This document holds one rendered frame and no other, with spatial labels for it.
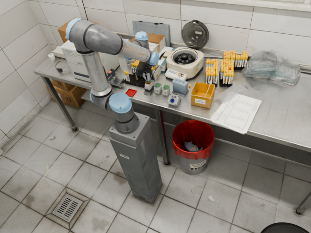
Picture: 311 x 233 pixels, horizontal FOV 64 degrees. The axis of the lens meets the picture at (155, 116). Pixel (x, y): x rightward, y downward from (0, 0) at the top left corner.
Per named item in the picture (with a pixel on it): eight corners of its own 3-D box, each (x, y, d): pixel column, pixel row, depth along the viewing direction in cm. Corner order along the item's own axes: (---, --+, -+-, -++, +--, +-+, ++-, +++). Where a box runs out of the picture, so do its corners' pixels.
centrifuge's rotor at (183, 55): (171, 66, 190) (170, 58, 184) (181, 55, 197) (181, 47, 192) (188, 72, 183) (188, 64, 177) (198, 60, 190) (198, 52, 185)
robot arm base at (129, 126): (128, 138, 147) (125, 128, 139) (110, 126, 153) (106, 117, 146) (144, 120, 153) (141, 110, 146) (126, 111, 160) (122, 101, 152)
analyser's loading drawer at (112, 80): (98, 82, 193) (96, 76, 189) (102, 76, 196) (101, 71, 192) (120, 88, 185) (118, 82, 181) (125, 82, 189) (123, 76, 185)
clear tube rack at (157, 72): (132, 75, 196) (130, 68, 191) (138, 68, 202) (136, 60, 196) (155, 81, 189) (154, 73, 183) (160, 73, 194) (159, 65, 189)
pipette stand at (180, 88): (171, 92, 178) (171, 82, 171) (177, 87, 182) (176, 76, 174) (183, 97, 174) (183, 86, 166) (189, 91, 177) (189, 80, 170)
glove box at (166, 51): (152, 70, 198) (151, 60, 191) (164, 53, 211) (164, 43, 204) (166, 73, 193) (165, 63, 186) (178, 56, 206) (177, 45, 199)
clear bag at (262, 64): (241, 77, 180) (245, 56, 166) (241, 63, 191) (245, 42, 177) (279, 79, 174) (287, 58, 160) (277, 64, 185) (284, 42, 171)
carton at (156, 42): (126, 64, 207) (121, 49, 195) (141, 45, 222) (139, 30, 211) (152, 70, 198) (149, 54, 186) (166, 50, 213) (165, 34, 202)
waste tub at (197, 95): (190, 105, 168) (189, 95, 161) (195, 92, 176) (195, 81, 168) (209, 109, 164) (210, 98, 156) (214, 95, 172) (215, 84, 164)
